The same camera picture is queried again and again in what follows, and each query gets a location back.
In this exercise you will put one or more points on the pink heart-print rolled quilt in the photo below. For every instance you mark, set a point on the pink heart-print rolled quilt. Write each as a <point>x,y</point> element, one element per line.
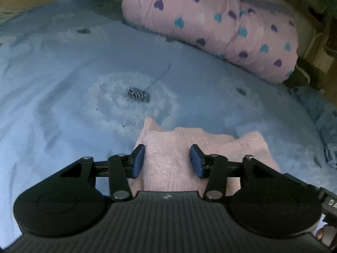
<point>210,21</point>

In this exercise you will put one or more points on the person's right hand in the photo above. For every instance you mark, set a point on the person's right hand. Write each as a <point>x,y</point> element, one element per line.
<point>321,234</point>

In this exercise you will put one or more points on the blue dandelion-print bed sheet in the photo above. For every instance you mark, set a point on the blue dandelion-print bed sheet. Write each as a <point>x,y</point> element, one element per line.
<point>65,89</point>

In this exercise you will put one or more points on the dark fuzzy cloth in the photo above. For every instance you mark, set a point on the dark fuzzy cloth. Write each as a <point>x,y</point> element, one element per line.
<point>297,75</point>

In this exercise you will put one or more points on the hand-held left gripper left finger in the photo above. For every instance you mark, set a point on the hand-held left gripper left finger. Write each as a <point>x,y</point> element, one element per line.
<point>138,161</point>

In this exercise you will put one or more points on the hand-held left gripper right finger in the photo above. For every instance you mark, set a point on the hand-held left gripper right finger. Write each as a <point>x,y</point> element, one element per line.
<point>197,163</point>

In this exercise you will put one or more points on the pink knitted cardigan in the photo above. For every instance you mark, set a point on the pink knitted cardigan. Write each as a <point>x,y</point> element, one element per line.
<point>168,160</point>

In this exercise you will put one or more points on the crumpled blue floral cloth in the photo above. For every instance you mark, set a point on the crumpled blue floral cloth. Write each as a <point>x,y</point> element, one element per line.
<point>320,118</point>

